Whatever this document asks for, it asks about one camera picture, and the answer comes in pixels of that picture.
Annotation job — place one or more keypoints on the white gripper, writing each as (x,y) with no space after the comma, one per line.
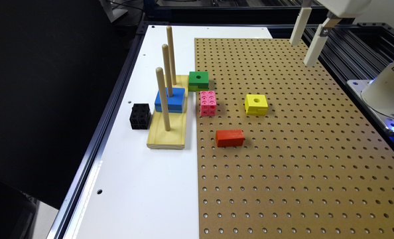
(340,8)

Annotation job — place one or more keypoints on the pink linking cube block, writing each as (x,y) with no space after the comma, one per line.
(207,103)

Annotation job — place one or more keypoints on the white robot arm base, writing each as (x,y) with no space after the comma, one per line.
(378,95)

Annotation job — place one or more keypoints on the yellow wooden block with hole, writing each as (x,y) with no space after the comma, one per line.
(256,104)

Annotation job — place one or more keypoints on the green wooden block with hole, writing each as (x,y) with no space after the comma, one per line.
(198,81)

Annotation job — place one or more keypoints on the red rectangular wooden block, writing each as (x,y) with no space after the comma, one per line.
(229,137)

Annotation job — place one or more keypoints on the brown perforated pegboard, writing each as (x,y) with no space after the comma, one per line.
(311,167)

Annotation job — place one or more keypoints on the rear wooden peg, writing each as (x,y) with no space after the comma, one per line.
(171,53)

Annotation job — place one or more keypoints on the wooden peg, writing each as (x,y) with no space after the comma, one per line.
(166,61)
(163,97)
(171,53)

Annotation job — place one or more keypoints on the middle wooden peg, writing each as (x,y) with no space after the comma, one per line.
(166,61)

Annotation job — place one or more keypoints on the blue wooden block on peg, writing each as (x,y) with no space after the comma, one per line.
(175,103)

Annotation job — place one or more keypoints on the front wooden peg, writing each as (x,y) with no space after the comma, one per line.
(163,97)

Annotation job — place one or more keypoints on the wooden peg base board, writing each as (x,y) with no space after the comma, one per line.
(158,137)

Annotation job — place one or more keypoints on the black linking cube block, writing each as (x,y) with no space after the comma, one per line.
(140,117)

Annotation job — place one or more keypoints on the black aluminium table frame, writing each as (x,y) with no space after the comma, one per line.
(125,189)

